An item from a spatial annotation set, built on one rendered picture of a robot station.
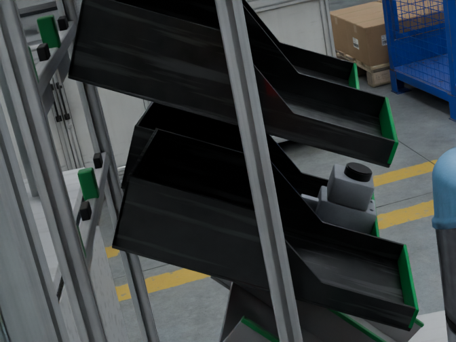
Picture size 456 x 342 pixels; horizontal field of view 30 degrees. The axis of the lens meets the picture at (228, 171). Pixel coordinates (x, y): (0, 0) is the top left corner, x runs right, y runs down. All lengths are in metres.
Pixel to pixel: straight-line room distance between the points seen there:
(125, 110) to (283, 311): 3.83
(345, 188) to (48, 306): 0.65
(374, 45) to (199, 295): 2.74
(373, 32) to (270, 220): 5.00
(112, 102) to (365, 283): 3.75
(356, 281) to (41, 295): 0.57
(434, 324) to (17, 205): 1.17
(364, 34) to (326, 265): 4.88
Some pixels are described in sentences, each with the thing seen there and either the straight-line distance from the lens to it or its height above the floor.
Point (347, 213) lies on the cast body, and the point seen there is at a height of 1.23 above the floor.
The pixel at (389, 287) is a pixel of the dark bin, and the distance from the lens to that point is 0.85.
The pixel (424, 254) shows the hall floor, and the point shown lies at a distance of 3.49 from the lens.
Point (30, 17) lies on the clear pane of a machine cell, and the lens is 4.43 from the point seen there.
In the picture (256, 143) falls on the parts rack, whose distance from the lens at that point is 0.69.
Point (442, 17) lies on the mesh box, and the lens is 4.83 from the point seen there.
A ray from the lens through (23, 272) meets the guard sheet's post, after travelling 0.29.
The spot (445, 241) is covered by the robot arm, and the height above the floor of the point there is 1.38.
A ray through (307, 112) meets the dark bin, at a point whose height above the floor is 1.38.
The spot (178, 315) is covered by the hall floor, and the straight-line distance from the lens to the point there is 3.34.
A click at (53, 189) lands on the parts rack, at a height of 1.39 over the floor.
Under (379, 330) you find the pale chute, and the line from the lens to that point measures 1.12.
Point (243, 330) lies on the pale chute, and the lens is 0.80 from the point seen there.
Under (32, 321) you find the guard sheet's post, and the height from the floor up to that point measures 1.48.
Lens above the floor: 1.61
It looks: 20 degrees down
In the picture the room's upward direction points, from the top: 11 degrees counter-clockwise
